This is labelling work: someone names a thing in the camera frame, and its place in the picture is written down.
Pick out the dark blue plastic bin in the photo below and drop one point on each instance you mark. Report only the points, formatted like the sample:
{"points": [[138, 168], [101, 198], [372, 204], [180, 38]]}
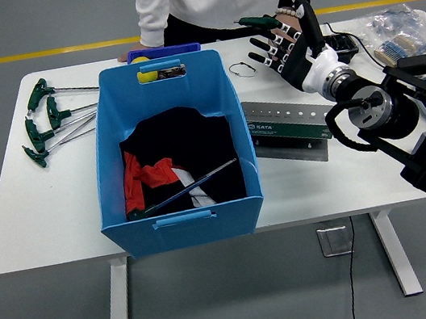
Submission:
{"points": [[178, 47]]}

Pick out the person's right forearm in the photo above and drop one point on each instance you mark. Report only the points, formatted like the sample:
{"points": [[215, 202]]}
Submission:
{"points": [[152, 26]]}

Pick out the metal floor plate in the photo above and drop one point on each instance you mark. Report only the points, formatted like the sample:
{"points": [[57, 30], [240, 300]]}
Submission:
{"points": [[335, 241]]}

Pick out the person's left hand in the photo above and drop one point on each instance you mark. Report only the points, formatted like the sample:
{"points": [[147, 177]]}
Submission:
{"points": [[291, 20]]}

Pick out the blue plastic storage box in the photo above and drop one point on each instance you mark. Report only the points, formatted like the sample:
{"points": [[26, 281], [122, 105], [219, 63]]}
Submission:
{"points": [[192, 232]]}

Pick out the taped resistor strip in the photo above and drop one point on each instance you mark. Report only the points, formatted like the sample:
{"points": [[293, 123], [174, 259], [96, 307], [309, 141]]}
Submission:
{"points": [[393, 49]]}

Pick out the person's right hand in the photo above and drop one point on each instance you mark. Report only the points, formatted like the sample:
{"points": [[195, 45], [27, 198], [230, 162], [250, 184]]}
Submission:
{"points": [[126, 56]]}

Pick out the clear plastic parts bag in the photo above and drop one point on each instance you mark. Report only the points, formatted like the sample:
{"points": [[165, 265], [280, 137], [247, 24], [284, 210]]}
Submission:
{"points": [[398, 20]]}

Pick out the white table leg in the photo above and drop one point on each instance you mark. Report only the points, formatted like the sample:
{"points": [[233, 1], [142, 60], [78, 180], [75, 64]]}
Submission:
{"points": [[119, 306], [397, 259]]}

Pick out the yellow ball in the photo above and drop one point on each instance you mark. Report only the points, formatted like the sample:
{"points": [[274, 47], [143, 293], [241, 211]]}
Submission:
{"points": [[148, 76]]}

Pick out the green metal tool holder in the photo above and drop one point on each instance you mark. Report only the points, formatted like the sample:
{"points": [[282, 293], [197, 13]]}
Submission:
{"points": [[285, 129]]}

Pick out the black red clothing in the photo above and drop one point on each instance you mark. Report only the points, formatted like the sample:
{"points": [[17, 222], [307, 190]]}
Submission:
{"points": [[194, 142]]}

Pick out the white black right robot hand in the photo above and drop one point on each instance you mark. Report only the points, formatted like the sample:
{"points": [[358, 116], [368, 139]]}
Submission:
{"points": [[300, 67]]}

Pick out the black plastic tray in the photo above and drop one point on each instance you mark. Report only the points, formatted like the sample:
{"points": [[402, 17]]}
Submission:
{"points": [[340, 42]]}

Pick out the black power adapter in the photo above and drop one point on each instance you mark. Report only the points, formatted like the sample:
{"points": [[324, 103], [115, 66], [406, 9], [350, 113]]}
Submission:
{"points": [[413, 61]]}

